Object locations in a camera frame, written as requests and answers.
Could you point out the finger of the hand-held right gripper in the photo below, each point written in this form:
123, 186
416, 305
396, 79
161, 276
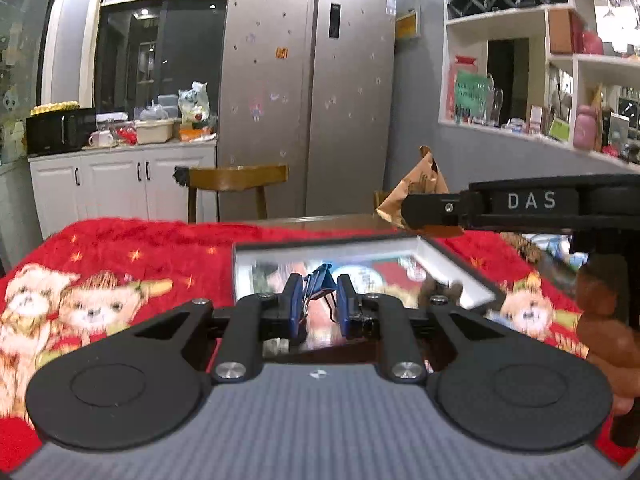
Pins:
435, 208

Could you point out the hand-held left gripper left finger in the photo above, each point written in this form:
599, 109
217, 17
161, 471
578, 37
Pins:
293, 307

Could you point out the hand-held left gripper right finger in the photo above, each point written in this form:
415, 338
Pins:
347, 310

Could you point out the brown triangular paper packet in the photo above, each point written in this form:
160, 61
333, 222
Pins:
420, 180

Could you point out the blue binder clip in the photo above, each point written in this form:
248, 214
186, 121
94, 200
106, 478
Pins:
320, 285

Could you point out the black shallow box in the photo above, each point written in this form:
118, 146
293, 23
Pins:
260, 270

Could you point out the person's right hand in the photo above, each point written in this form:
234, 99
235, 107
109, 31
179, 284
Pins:
602, 320

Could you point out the printed tissue packet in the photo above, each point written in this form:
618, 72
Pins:
557, 251

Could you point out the pink bottle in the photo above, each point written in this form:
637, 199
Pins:
587, 130

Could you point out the wooden bead trivet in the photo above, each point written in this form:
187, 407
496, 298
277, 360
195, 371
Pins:
520, 246

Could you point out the green card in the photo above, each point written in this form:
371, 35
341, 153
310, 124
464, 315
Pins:
470, 95

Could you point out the clear glass vase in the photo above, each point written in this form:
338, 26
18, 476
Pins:
492, 102

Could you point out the wooden chair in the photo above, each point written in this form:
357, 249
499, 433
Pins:
235, 177

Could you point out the silver double door refrigerator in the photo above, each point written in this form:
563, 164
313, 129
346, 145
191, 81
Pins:
280, 135

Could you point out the red printed bear blanket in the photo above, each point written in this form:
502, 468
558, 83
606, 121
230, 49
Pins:
125, 240

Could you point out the white shelf unit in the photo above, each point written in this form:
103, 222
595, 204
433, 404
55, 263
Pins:
515, 15

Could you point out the white kitchen cabinets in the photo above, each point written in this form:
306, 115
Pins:
120, 185

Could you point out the beige plastic basin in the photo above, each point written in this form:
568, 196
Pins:
154, 132

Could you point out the printed plastic bag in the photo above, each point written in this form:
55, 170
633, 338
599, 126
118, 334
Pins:
194, 102

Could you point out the stack of clear tubs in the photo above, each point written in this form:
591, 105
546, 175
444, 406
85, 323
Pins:
160, 107

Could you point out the white mug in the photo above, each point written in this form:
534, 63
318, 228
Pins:
101, 139

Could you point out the dark kitchen window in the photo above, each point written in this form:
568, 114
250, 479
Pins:
190, 50

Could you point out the black microwave oven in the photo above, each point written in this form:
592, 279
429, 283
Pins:
60, 132

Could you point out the gold chocolates tray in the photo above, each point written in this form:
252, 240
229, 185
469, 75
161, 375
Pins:
55, 107

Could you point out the yellow wall box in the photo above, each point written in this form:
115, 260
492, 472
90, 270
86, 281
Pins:
407, 25

